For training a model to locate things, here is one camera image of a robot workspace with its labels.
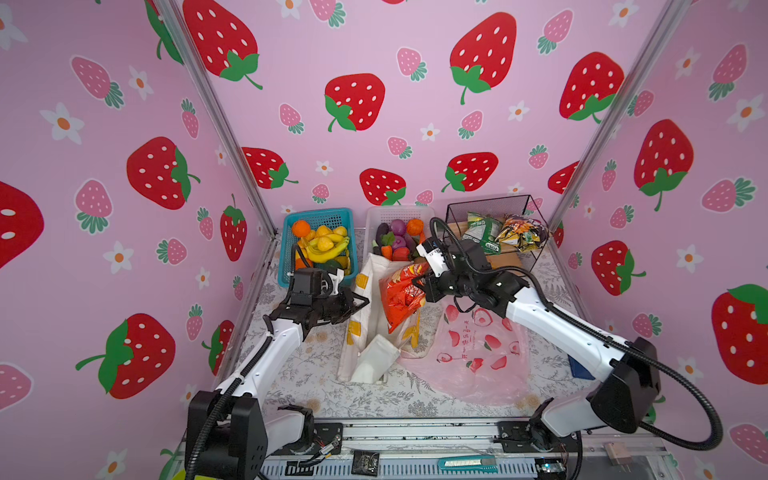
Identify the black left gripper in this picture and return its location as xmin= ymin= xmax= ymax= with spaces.
xmin=312 ymin=288 xmax=368 ymax=324

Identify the red snack packet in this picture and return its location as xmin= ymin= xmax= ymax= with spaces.
xmin=380 ymin=263 xmax=431 ymax=333

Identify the white canvas tote bag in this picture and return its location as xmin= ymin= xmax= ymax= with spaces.
xmin=337 ymin=253 xmax=442 ymax=384

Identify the pink plastic grocery bag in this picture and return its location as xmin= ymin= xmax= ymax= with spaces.
xmin=398 ymin=298 xmax=530 ymax=406

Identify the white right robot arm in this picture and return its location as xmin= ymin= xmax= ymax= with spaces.
xmin=414 ymin=237 xmax=724 ymax=451

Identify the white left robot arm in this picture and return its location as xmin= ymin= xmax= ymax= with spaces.
xmin=184 ymin=268 xmax=370 ymax=479

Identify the long yellow toy banana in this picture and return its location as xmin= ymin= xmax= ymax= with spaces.
xmin=306 ymin=234 xmax=350 ymax=263

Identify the green snack packet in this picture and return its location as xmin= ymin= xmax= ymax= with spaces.
xmin=462 ymin=212 xmax=503 ymax=255

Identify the yellow toy lemon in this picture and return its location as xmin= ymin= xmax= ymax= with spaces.
xmin=316 ymin=235 xmax=335 ymax=252

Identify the orange toy tangerine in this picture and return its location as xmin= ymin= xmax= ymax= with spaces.
xmin=291 ymin=220 xmax=312 ymax=239

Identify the colourful snack packet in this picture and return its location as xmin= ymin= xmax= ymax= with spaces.
xmin=497 ymin=215 xmax=549 ymax=253

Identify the orange toy pumpkin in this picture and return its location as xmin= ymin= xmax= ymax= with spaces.
xmin=406 ymin=218 xmax=424 ymax=237

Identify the teal plastic fruit basket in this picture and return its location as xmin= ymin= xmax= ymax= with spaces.
xmin=277 ymin=208 xmax=359 ymax=288

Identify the toy carrot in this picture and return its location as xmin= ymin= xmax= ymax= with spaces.
xmin=381 ymin=245 xmax=393 ymax=261

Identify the white plastic vegetable basket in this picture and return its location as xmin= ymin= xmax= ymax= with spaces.
xmin=361 ymin=206 xmax=435 ymax=262

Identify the blue object at right edge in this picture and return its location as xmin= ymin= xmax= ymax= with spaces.
xmin=568 ymin=356 xmax=595 ymax=381

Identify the small teal device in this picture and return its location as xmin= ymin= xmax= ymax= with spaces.
xmin=438 ymin=455 xmax=498 ymax=473

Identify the black wire mesh basket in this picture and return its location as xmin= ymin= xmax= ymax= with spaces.
xmin=445 ymin=194 xmax=550 ymax=270

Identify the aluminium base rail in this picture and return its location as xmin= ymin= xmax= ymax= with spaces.
xmin=257 ymin=418 xmax=683 ymax=479

